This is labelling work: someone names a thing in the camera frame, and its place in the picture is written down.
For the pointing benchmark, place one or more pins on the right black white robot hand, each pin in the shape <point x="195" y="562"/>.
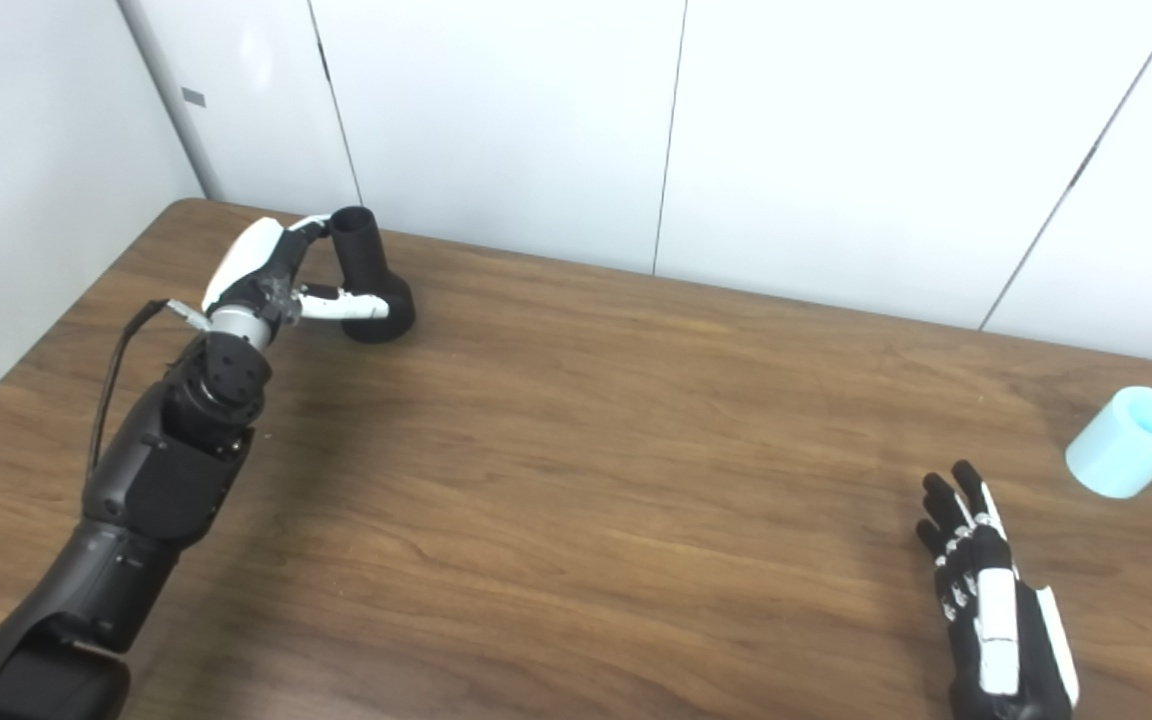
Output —
<point x="1031" y="660"/>

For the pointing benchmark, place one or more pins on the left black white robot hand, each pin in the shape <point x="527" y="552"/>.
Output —
<point x="248" y="255"/>

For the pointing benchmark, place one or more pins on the black cone nozzle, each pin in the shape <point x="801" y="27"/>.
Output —
<point x="361" y="255"/>

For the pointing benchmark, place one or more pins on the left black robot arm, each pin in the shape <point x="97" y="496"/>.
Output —
<point x="156" y="480"/>

